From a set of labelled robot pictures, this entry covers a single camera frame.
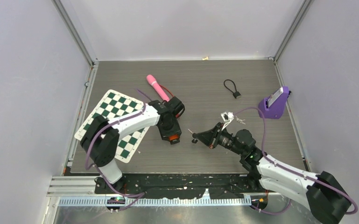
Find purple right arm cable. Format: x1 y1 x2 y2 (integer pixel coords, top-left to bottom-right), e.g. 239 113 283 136
233 107 359 216

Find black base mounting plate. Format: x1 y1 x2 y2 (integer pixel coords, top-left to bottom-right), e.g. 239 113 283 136
94 173 271 199

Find green white chessboard mat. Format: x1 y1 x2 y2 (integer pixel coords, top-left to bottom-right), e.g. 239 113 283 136
74 90 149 163

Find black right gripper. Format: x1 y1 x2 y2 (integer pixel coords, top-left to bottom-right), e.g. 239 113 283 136
195 122 245 156

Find black headed keys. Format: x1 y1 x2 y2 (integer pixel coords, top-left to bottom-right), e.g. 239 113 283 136
188 129 198 144

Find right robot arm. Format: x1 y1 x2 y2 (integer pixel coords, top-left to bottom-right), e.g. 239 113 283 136
192 122 353 224

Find red cable padlock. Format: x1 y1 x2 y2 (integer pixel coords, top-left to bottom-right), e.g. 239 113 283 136
160 84 183 118

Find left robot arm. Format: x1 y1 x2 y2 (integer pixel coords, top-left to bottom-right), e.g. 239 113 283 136
80 97 185 193

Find black cable padlock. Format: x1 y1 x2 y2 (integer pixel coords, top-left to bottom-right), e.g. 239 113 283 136
223 79 241 99

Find pink toy microphone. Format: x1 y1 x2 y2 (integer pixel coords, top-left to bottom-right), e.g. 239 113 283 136
146 74 170 102

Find small silver keys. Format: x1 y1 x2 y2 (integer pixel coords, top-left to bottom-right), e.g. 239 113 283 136
234 116 246 125

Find orange black padlock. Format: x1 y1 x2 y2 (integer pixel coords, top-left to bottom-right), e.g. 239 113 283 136
168 134 180 145

